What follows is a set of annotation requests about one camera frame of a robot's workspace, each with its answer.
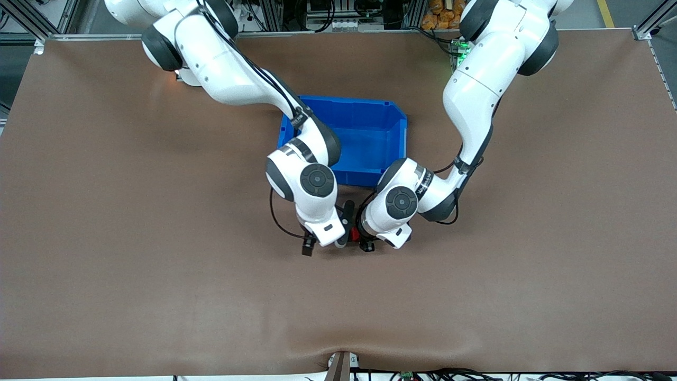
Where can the orange snack bags pile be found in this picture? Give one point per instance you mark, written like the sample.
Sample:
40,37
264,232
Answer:
441,16

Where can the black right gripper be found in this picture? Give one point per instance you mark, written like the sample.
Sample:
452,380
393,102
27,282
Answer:
307,245

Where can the metal table edge clamp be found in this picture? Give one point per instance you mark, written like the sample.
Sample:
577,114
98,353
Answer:
342,365

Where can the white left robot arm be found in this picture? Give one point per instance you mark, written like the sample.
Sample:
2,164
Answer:
478,90

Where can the blue plastic storage bin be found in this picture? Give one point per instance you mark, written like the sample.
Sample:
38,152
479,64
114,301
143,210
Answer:
370,137

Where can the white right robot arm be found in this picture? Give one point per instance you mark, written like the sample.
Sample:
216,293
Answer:
227,74

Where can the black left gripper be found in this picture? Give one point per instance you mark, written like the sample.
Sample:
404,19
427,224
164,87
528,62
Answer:
366,245

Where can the aluminium frame post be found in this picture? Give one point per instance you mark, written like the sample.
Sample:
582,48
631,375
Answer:
37,21
650,24

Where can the brown table mat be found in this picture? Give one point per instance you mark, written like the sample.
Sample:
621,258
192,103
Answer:
158,291

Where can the small red cube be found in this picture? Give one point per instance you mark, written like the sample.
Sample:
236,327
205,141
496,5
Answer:
352,236

